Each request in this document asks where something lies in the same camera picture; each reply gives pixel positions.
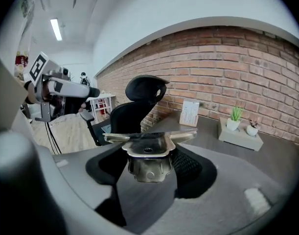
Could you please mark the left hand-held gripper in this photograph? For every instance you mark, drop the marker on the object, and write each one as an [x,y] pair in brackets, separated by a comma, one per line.
[38,68]

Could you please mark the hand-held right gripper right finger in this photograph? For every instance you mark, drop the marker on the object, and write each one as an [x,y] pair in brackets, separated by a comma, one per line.
[225,192]

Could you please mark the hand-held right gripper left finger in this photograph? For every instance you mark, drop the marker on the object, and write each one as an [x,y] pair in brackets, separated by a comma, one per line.
[75,170]

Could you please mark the silver metal clip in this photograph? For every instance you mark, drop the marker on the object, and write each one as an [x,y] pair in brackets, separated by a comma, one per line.
[146,155]

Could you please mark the person's left forearm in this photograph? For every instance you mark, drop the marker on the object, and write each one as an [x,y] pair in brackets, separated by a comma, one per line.
[31,97]

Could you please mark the person's left hand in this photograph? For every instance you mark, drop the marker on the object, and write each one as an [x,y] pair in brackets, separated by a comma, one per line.
[82,107]

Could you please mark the white side table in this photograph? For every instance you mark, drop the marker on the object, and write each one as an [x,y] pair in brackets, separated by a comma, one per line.
[105,96]

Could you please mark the black wristband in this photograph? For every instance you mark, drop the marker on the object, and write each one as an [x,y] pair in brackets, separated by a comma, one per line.
[27,84]

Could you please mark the teal seat pad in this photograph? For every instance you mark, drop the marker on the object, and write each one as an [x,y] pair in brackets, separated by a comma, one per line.
[106,128]

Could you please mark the grey concrete planter tray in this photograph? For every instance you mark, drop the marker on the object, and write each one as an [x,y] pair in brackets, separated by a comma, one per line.
[239,141]

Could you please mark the black office chair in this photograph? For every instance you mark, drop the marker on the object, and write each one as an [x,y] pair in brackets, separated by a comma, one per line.
[129,116]

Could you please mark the lit ceiling tube light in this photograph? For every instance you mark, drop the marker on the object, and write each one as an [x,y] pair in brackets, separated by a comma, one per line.
[56,29]

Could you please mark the white pot purple plant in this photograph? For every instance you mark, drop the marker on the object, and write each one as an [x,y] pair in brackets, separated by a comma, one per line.
[252,130]

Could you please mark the white pot green plant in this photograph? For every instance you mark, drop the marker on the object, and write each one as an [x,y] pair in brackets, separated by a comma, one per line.
[232,125]

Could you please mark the person's white printed shirt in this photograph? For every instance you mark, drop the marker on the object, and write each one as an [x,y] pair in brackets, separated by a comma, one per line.
[17,33]

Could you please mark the wooden stand desk calendar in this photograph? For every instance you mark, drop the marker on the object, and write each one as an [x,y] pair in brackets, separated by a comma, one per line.
[188,114]

